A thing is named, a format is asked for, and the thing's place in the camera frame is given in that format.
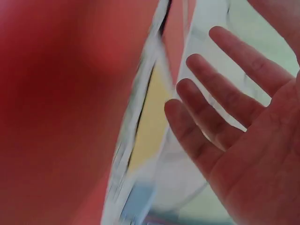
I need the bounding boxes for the person's right hand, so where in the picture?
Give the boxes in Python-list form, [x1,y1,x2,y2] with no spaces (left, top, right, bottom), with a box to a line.
[164,0,300,225]

